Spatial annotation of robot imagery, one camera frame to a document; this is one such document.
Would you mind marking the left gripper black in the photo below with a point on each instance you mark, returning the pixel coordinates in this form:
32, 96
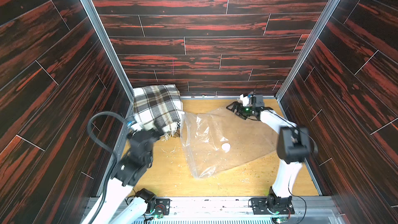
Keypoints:
156, 136

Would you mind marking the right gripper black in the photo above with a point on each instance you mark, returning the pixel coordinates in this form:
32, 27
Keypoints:
241, 110

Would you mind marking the beige brown striped scarf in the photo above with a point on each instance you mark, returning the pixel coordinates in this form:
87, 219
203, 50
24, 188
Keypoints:
158, 106

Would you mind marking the clear plastic vacuum bag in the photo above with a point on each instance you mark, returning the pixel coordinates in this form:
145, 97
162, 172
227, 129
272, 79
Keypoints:
219, 140

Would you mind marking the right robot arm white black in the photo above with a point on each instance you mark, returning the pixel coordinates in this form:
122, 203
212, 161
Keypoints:
293, 147

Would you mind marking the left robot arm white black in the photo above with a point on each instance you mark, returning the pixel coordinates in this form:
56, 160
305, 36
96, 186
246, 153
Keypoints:
124, 175

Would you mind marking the white vacuum bag valve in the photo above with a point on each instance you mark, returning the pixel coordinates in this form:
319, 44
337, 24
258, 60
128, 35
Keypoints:
226, 147

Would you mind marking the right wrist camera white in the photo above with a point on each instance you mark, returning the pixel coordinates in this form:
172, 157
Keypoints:
245, 99

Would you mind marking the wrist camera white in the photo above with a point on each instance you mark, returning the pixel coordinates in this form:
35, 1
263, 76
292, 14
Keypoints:
245, 99
133, 124

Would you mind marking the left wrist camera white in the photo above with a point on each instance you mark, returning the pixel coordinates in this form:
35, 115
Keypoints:
133, 124

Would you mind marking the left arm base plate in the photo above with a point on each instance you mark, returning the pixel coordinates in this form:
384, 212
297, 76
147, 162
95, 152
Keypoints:
157, 207

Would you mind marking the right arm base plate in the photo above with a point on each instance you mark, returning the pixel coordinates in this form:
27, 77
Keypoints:
265, 206

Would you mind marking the front aluminium rail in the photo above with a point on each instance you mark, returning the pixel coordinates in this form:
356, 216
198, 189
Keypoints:
233, 210

